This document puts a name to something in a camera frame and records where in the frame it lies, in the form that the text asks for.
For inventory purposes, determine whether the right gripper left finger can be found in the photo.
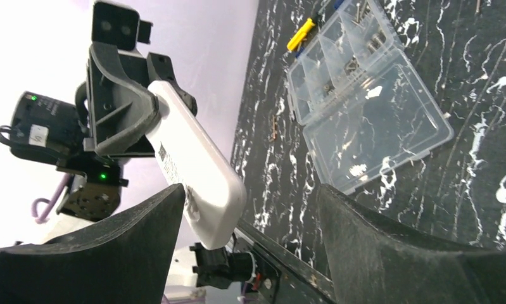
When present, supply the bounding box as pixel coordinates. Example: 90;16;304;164
0;184;185;303

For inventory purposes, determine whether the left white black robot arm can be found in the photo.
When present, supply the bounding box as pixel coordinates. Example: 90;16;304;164
0;1;260;303

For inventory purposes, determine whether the yellow handled screwdriver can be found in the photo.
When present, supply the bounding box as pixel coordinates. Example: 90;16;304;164
286;11;323;53

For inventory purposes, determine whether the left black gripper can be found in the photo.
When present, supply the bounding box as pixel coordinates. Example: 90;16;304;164
79;1;198;158

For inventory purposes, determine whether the clear plastic screw box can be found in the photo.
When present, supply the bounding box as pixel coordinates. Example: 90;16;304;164
287;1;453;194

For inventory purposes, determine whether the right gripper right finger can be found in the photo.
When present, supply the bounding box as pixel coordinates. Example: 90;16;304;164
317;184;506;303

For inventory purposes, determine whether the black front mounting rail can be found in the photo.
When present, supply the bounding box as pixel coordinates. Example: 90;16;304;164
236;219;336;303

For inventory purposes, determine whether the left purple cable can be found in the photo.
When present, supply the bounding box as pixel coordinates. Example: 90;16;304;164
31;174;73;225

